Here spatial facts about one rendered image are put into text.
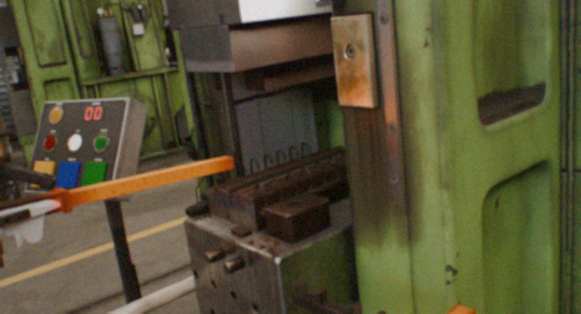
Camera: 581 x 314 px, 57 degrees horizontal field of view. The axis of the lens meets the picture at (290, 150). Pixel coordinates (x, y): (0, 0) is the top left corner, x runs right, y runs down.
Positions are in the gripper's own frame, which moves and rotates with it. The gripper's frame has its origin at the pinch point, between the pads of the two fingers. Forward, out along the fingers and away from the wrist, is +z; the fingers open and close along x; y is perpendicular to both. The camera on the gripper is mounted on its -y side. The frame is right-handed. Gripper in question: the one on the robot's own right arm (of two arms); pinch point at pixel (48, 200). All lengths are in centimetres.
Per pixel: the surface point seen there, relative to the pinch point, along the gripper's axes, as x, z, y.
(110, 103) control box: -60, 35, -8
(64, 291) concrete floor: -218, 50, 108
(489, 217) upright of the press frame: 30, 78, 21
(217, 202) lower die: -20.5, 42.1, 16.4
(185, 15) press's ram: -20, 41, -28
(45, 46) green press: -487, 142, -33
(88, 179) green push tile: -57, 25, 11
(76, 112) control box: -71, 29, -6
